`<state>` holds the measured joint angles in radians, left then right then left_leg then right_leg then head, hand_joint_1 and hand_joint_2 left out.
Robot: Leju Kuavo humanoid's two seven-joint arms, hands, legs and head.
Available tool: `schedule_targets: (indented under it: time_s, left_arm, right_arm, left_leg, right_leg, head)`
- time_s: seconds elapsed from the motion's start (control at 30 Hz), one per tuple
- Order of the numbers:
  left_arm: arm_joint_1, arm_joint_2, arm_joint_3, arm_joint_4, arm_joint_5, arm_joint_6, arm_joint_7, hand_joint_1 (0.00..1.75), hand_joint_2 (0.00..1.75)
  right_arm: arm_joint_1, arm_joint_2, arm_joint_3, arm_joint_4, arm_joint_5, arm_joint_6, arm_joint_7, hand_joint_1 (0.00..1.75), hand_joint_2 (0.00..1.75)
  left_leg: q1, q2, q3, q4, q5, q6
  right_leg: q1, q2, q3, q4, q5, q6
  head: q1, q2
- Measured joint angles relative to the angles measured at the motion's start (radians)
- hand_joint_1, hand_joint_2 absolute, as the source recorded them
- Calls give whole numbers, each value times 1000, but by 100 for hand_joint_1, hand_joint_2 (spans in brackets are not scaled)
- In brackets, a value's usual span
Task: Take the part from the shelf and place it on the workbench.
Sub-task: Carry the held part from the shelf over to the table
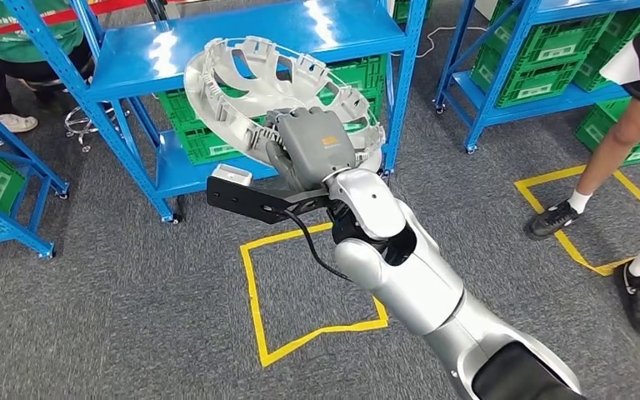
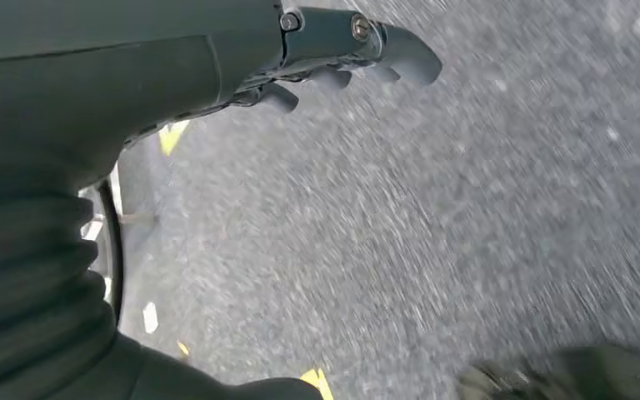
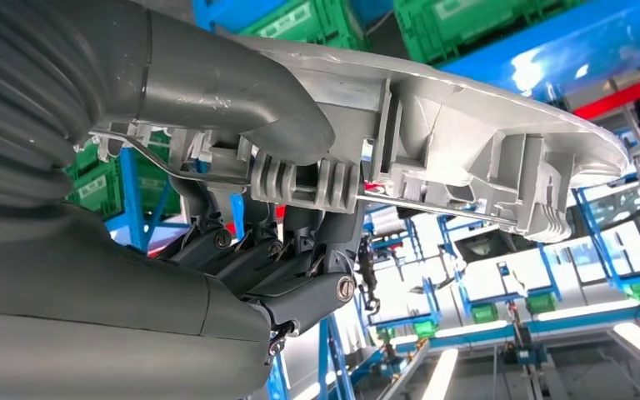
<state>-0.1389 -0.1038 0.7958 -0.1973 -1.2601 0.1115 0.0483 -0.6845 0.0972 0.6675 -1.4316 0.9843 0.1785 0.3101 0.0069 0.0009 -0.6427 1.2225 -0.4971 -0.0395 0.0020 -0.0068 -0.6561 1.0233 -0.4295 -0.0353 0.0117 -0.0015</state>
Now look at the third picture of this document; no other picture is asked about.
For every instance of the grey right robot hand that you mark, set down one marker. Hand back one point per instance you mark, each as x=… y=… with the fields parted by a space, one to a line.
x=104 y=309

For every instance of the red barrier belt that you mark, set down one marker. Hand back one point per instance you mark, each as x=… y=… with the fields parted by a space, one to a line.
x=618 y=98

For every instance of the blue metal shelf rack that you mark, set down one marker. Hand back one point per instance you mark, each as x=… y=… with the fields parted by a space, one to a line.
x=334 y=359
x=597 y=237
x=552 y=270
x=132 y=193
x=546 y=50

